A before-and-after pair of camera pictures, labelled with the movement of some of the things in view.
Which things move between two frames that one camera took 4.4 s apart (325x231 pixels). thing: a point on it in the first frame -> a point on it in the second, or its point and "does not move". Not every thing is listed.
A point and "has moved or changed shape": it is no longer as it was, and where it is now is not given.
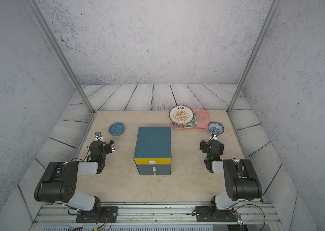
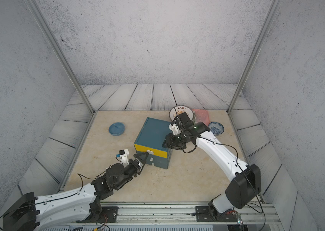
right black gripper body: x=206 y=145 -> x=178 y=142
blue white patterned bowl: x=215 y=126 does not move
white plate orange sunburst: x=181 y=114 does not move
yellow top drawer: x=152 y=160 -> x=151 y=150
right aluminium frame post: x=268 y=19 does not move
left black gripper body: x=106 y=149 -> x=128 y=173
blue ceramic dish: x=117 y=129 does not move
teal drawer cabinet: x=153 y=151 has moved or changed shape
